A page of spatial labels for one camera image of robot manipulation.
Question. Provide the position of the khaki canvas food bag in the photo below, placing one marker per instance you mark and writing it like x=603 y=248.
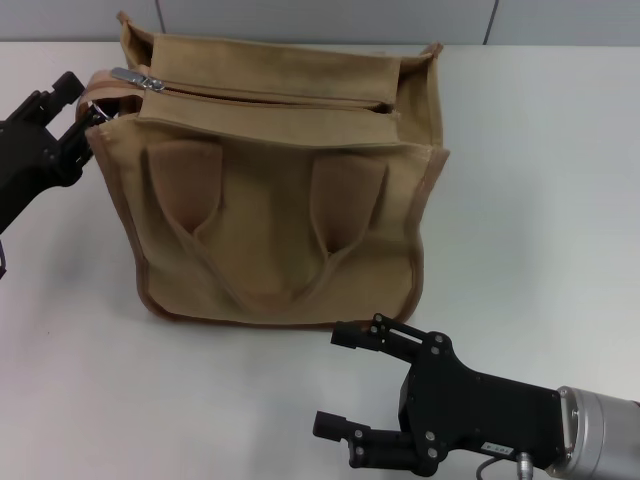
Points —
x=280 y=240

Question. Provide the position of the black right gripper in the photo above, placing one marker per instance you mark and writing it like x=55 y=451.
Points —
x=475 y=415

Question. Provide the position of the silver metal zipper pull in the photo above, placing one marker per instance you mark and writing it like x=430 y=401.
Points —
x=135 y=77

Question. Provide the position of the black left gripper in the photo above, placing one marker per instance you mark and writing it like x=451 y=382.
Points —
x=25 y=165

